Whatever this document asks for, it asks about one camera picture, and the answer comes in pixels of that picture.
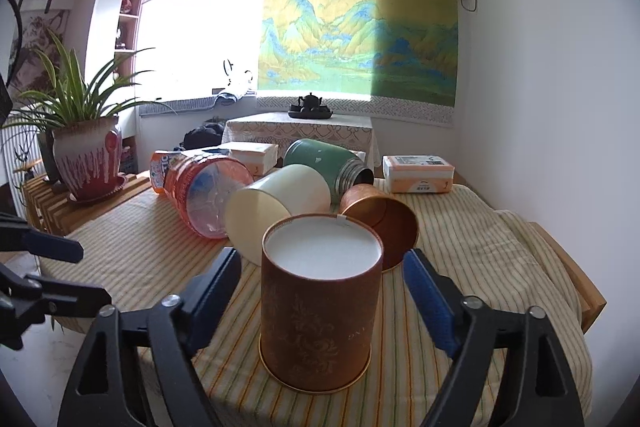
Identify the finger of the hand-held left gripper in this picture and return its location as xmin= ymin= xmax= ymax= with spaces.
xmin=0 ymin=213 xmax=84 ymax=264
xmin=0 ymin=264 xmax=113 ymax=350

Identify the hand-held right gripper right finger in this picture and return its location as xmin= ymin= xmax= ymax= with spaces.
xmin=402 ymin=248 xmax=586 ymax=427

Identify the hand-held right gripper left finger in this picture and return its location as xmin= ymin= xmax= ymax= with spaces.
xmin=56 ymin=247 xmax=243 ymax=427

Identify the brown patterned paper cup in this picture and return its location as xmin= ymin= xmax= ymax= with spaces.
xmin=258 ymin=214 xmax=384 ymax=393

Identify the cream paper cup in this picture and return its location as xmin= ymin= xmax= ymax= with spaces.
xmin=223 ymin=164 xmax=332 ymax=267

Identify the wooden slatted tray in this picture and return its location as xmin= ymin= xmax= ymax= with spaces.
xmin=21 ymin=171 xmax=152 ymax=238

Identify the potted spider plant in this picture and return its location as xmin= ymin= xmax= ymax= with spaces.
xmin=0 ymin=27 xmax=177 ymax=206

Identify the orange plastic bottle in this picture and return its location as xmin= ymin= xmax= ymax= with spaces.
xmin=149 ymin=150 xmax=256 ymax=239

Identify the brown canister lid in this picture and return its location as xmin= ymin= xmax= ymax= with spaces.
xmin=339 ymin=183 xmax=419 ymax=272

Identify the orange-banded tissue pack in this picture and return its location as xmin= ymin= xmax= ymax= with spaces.
xmin=382 ymin=154 xmax=456 ymax=194

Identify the white tissue pack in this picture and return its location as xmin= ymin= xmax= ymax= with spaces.
xmin=226 ymin=142 xmax=280 ymax=178

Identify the black bag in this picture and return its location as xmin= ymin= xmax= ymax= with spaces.
xmin=182 ymin=122 xmax=226 ymax=150

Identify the wooden table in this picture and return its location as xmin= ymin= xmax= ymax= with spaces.
xmin=530 ymin=221 xmax=608 ymax=334

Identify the green thermos flask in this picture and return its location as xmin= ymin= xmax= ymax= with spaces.
xmin=283 ymin=138 xmax=375 ymax=204

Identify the small table with lace cloth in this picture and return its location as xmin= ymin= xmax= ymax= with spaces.
xmin=221 ymin=112 xmax=374 ymax=164

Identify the blue cloth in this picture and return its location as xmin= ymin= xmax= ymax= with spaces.
xmin=212 ymin=89 xmax=257 ymax=108

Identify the black teapot on tray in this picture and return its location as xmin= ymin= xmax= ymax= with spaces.
xmin=288 ymin=92 xmax=334 ymax=120

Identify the landscape painting blind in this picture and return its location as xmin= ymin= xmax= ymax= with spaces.
xmin=256 ymin=0 xmax=460 ymax=108

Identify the ink painting wall scroll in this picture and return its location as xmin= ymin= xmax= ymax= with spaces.
xmin=9 ymin=9 xmax=71 ymax=88

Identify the white wall shelf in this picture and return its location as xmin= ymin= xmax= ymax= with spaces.
xmin=113 ymin=0 xmax=147 ymax=58

